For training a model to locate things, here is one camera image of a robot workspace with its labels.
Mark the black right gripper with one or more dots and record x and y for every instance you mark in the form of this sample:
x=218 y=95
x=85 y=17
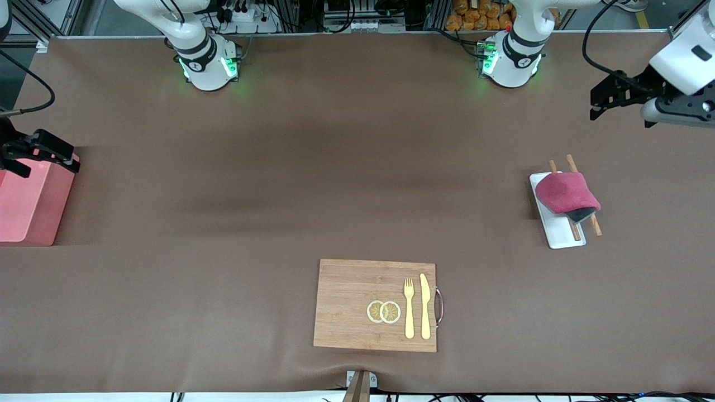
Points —
x=12 y=148

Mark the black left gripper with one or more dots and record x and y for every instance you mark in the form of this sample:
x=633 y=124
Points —
x=638 y=84

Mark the magenta cloth with grey backing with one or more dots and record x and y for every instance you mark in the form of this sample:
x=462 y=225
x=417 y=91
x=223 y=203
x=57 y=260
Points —
x=564 y=192

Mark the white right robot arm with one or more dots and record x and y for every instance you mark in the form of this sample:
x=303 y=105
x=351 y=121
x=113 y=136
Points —
x=206 y=61

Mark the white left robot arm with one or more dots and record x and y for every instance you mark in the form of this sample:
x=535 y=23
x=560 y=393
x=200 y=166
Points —
x=511 y=61

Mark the pink plastic bin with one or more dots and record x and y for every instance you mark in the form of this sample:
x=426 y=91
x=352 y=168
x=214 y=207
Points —
x=28 y=206

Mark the brown wooden chopstick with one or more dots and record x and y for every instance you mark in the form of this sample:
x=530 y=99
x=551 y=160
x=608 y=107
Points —
x=553 y=166
x=596 y=226

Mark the white rectangular tray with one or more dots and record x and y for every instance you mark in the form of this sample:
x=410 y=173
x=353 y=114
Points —
x=558 y=237

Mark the pile of orange breads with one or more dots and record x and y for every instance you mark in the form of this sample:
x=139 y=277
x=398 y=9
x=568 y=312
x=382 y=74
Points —
x=475 y=17

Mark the white power strip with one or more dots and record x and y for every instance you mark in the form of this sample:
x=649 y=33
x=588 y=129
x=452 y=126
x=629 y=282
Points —
x=248 y=17

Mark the yellow knife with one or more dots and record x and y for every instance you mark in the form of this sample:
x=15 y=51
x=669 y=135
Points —
x=425 y=307

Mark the yellow fork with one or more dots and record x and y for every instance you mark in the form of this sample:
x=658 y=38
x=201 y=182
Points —
x=409 y=318

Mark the lemon slice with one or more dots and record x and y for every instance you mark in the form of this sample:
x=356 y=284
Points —
x=391 y=312
x=373 y=311

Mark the aluminium frame rail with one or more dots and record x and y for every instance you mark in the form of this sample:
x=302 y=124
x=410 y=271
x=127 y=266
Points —
x=684 y=17
x=56 y=17

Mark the grey metal mount bracket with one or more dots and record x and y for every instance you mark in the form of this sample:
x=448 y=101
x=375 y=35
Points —
x=373 y=379

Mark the brown camera pole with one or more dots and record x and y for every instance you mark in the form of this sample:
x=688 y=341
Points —
x=357 y=391

